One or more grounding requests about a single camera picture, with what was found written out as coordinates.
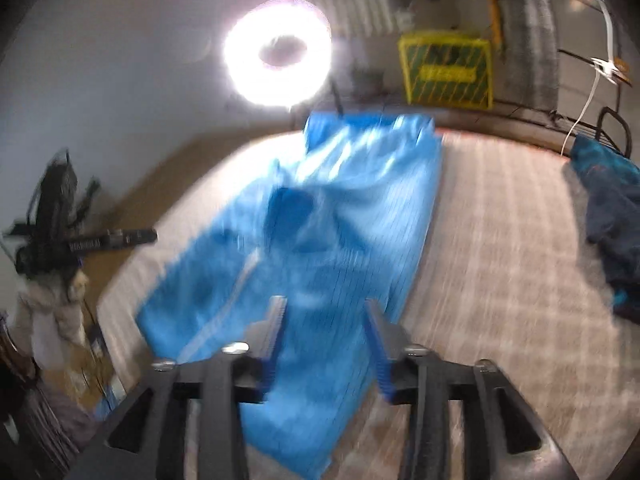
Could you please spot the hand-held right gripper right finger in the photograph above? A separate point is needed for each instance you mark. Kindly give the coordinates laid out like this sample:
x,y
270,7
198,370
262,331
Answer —
x,y
377,355

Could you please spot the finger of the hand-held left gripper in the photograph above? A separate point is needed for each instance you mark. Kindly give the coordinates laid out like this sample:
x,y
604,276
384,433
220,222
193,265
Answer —
x,y
132,237

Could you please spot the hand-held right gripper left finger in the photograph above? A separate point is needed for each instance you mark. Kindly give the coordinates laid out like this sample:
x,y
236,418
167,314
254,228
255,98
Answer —
x,y
275,350

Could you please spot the light blue jacket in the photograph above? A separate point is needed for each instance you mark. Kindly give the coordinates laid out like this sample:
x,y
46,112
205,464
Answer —
x,y
340,240

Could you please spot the black metal clothes rack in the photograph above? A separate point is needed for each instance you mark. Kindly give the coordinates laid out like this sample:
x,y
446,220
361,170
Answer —
x,y
522,108

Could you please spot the person's left hand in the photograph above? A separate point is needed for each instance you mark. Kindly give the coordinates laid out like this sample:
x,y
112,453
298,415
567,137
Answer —
x,y
50,305

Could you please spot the black fan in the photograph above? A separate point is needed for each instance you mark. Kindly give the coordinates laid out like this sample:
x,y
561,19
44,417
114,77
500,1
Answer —
x,y
55,195

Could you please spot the plaid bed blanket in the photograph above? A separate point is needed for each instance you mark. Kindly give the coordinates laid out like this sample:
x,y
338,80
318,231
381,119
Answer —
x,y
500,260

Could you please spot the dark navy folded garment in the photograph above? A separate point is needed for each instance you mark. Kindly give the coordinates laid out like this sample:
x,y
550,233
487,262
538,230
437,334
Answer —
x,y
610,210

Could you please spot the yellow and green box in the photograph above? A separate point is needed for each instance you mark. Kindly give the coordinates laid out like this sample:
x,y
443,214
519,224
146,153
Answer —
x,y
445,75

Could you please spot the yellow hanging cloth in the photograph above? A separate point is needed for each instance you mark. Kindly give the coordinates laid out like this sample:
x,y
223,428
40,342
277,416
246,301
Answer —
x,y
495,20

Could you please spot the white clip lamp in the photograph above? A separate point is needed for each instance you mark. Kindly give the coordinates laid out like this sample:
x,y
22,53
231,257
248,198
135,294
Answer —
x,y
607,15

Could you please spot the black metal bed rail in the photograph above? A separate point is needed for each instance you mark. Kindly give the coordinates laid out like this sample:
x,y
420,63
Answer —
x,y
625,130

